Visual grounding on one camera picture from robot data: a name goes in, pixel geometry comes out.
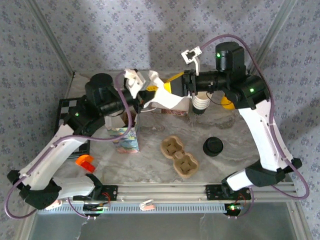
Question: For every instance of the white plastic clip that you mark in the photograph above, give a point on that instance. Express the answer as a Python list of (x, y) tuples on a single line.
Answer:
[(146, 205)]

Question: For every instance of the white paper napkin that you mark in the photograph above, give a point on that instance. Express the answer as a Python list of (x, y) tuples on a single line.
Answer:
[(170, 100)]

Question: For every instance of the black grey checkerboard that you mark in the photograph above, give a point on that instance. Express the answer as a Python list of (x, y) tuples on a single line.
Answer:
[(67, 106)]

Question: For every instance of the stack of white paper cups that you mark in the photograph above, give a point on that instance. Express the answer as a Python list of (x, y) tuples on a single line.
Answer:
[(200, 106)]

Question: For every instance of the black plastic cup lid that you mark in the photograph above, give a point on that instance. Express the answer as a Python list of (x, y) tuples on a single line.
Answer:
[(212, 147)]

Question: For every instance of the floral paper gift bag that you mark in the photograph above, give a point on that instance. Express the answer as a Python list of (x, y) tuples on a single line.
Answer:
[(125, 145)]

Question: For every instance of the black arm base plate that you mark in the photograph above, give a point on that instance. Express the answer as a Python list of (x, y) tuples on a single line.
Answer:
[(112, 192), (212, 192)]

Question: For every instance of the yellow stirrer holder cup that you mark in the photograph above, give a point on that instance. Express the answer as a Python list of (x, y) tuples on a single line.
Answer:
[(226, 103)]

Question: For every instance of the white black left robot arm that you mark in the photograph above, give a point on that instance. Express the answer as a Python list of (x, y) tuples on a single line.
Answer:
[(57, 155)]

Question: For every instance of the brown cardboard cup carrier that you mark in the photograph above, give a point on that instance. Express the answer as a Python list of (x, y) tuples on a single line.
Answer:
[(178, 156)]

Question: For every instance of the aluminium frame post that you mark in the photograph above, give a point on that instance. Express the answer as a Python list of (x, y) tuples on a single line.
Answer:
[(53, 37), (273, 37)]

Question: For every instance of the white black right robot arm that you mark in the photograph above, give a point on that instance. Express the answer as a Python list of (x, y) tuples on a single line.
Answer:
[(262, 132)]

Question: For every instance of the aluminium extrusion rail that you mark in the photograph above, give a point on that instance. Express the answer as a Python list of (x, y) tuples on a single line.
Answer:
[(162, 191)]

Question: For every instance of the brown cardboard napkin box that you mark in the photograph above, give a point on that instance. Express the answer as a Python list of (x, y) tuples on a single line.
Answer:
[(175, 113)]

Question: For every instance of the orange plastic object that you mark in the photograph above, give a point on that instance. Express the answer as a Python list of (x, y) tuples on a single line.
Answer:
[(85, 162)]

